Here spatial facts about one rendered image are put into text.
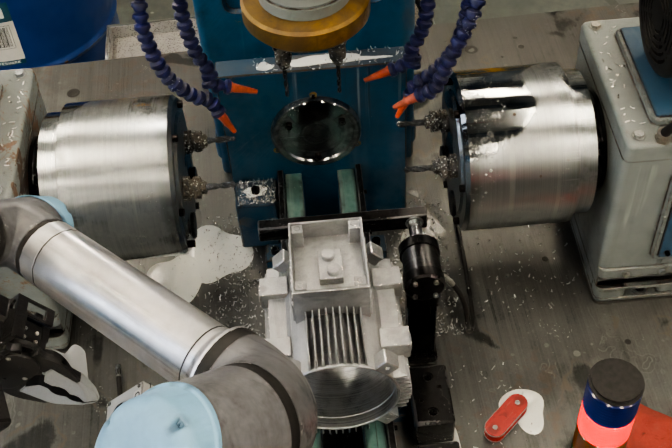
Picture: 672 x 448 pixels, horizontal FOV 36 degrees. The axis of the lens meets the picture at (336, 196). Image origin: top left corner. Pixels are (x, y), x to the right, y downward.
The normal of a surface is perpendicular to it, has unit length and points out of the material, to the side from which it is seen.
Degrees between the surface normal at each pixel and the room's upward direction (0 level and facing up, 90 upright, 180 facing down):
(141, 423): 47
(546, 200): 88
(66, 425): 0
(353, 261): 0
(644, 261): 89
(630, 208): 89
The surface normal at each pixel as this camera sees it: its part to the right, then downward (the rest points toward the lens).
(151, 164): 0.00, -0.12
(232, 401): 0.53, -0.75
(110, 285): -0.16, -0.58
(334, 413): 0.05, -0.68
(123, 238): 0.07, 0.71
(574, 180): 0.06, 0.51
